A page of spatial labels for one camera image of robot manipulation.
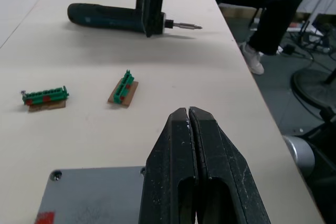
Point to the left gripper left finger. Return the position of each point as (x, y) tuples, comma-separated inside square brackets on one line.
[(165, 155)]

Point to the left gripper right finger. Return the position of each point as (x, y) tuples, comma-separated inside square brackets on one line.
[(225, 166)]

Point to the dark blue electric screwdriver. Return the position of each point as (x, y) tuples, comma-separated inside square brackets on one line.
[(110, 18)]

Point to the grey metal box lid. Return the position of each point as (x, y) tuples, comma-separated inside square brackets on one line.
[(92, 195)]

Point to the green screw holder strip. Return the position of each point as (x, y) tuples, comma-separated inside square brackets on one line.
[(46, 97), (123, 90)]

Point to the silver robot body cylinder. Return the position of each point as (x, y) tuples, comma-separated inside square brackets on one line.
[(299, 153)]

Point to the seated bystander body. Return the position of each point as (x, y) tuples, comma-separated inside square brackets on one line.
[(249, 3)]

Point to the black round fan base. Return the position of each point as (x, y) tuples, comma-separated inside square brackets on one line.
[(304, 95)]

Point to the white sneaker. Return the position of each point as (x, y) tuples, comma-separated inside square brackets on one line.
[(253, 58)]

